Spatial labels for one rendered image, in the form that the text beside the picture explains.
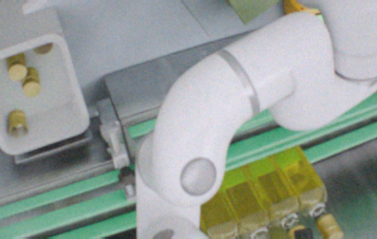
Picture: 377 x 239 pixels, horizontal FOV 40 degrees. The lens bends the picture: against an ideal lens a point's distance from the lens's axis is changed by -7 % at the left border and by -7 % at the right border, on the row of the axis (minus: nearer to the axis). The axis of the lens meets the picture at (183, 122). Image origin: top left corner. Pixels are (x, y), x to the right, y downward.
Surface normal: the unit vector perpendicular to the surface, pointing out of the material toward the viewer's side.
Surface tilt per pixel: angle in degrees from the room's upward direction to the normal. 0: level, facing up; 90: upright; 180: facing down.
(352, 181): 89
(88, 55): 0
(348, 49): 53
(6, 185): 90
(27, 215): 90
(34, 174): 90
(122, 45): 0
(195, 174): 33
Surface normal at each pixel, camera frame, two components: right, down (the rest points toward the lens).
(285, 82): 0.43, 0.49
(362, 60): -0.17, 0.76
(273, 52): 0.07, -0.22
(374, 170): -0.11, -0.68
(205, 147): 0.48, -0.06
